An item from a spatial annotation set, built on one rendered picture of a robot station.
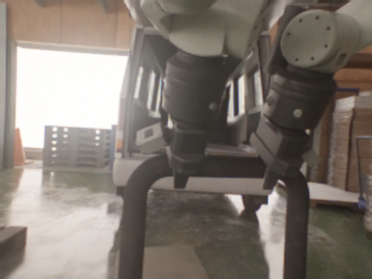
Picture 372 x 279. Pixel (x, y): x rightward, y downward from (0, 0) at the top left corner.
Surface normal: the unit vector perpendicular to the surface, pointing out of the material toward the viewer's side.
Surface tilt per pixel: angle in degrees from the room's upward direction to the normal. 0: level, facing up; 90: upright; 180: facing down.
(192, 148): 120
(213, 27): 115
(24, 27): 90
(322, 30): 107
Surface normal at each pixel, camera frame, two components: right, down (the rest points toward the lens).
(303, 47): -0.70, 0.26
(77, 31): -0.01, 0.03
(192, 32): -0.40, 0.42
